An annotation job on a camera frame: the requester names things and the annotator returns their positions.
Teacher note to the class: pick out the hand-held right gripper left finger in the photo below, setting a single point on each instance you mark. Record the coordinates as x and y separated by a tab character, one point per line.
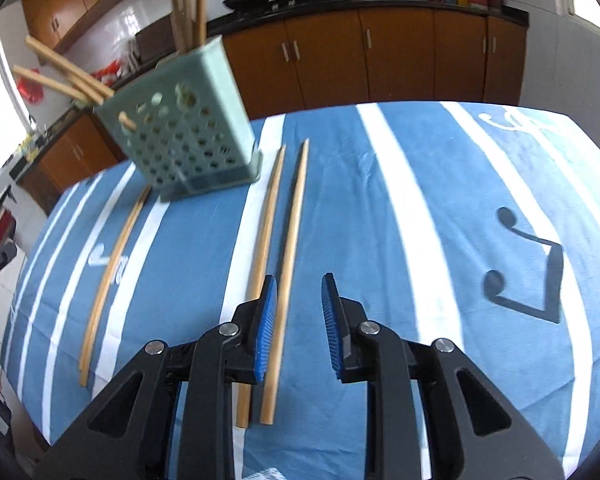
265	330

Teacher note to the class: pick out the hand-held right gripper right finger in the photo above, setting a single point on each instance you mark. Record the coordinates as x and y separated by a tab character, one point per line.
332	330

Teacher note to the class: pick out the green perforated chopstick holder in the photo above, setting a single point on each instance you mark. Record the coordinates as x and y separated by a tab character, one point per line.
230	110

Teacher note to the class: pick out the yellow detergent bottle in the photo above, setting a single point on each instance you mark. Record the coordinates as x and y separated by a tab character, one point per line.
28	149

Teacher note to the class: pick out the blue white striped tablecloth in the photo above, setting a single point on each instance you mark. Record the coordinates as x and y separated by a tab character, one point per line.
430	210

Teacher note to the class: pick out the red hanging plastic bag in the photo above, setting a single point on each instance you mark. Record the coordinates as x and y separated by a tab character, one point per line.
31	91

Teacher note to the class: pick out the dark cutting board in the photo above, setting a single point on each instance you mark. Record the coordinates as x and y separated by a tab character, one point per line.
155	42

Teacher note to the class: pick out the brown wooden base cabinets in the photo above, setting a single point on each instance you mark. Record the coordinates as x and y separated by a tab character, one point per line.
405	55

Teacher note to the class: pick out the gas stove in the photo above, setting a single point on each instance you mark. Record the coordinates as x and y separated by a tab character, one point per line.
285	2

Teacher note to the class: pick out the black kitchen countertop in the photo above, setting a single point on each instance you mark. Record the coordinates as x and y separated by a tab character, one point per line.
390	4

